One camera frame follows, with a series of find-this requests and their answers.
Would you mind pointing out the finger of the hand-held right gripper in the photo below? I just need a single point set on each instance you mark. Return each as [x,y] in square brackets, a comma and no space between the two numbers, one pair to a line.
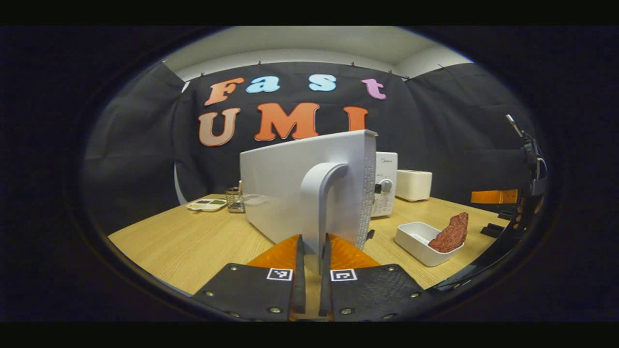
[493,196]
[498,226]

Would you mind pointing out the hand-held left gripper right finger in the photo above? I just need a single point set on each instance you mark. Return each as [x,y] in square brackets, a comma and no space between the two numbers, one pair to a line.
[326,285]

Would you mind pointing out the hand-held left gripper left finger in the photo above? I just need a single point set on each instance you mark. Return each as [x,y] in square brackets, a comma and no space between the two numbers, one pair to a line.
[300,280]

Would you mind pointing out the brown meat piece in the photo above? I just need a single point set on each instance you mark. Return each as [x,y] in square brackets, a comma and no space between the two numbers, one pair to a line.
[452,234]

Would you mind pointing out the white microwave oven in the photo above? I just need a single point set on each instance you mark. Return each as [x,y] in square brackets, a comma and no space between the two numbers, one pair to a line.
[280,188]

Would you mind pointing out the black backdrop cloth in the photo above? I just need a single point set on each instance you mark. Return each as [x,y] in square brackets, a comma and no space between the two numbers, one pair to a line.
[459,135]

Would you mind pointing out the white toaster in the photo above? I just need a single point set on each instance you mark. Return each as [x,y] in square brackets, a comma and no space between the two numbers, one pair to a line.
[413,185]

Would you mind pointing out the white rectangular dish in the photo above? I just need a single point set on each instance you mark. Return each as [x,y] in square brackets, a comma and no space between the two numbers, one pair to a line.
[411,239]

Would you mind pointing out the metal mesh holder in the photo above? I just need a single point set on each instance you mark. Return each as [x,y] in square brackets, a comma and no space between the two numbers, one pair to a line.
[235,202]

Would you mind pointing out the white divided sauce plate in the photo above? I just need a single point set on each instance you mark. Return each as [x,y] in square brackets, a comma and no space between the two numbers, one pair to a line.
[207,205]

